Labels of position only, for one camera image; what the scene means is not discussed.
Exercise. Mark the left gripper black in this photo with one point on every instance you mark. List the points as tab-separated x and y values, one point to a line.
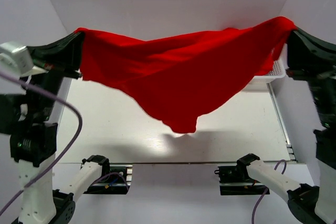
65	54

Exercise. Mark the red t shirt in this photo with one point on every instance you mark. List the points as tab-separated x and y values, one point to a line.
177	79

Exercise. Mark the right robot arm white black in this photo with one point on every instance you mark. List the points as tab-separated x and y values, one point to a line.
308	204

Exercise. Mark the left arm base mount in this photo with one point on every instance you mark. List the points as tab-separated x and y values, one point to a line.
117	183

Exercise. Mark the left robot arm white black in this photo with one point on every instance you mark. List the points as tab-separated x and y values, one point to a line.
33	148

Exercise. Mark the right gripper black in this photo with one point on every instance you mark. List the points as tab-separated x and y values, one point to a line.
305	63

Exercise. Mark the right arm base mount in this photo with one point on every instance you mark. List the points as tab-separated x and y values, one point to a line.
231	183

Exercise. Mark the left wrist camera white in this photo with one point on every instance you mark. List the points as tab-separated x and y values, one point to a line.
17	59

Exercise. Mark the white plastic basket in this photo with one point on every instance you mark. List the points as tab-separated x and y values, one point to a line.
260	83

